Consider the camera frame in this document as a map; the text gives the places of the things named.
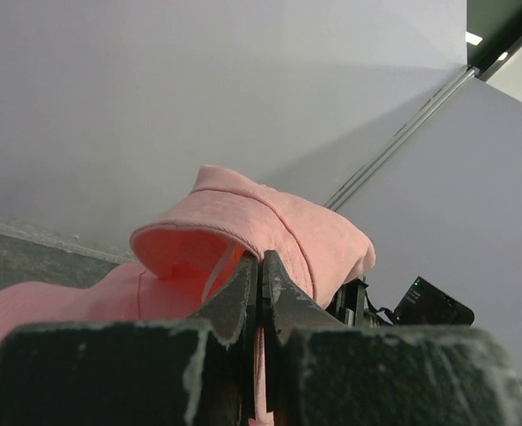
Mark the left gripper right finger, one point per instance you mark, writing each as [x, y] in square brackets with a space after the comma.
[290, 318]

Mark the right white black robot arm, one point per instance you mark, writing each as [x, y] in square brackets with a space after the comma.
[422, 305]

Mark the right aluminium corner post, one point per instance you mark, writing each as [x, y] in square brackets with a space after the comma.
[427, 111]

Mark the pink bucket hat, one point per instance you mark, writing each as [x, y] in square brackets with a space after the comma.
[123, 352]
[226, 212]

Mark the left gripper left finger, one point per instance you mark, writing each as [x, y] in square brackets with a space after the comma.
[226, 389]

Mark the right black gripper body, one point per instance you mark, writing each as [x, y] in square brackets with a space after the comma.
[352, 306]

